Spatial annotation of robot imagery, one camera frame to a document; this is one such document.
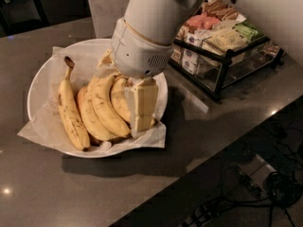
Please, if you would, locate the black wire condiment rack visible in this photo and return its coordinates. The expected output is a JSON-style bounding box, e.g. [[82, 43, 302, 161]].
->
[[169, 0, 284, 99]]

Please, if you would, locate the yellow banana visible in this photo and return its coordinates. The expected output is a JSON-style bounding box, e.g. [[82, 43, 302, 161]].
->
[[91, 73, 130, 138], [76, 78, 117, 141], [110, 77, 156, 126]]

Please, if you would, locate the power strip on floor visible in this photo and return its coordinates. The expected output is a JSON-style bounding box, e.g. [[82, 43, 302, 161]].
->
[[235, 154, 276, 200]]

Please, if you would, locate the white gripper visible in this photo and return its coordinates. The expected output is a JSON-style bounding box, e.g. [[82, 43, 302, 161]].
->
[[95, 18, 173, 138]]

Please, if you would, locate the white paper liner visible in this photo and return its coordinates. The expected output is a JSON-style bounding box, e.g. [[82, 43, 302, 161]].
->
[[17, 45, 168, 153]]

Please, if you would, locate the single spotted banana left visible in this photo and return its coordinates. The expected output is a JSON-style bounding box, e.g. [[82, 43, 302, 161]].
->
[[58, 56, 90, 151]]

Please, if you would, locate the white paper bag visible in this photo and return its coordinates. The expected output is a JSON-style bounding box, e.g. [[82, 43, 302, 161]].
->
[[88, 0, 129, 38]]

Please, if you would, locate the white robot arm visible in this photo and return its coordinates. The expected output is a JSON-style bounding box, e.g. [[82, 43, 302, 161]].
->
[[111, 0, 303, 79]]

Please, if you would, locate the black coiled cable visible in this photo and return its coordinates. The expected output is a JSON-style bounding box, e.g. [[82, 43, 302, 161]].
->
[[264, 171, 303, 209]]

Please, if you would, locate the black appliance top left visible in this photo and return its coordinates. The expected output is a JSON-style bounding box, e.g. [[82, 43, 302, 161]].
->
[[0, 0, 49, 36]]

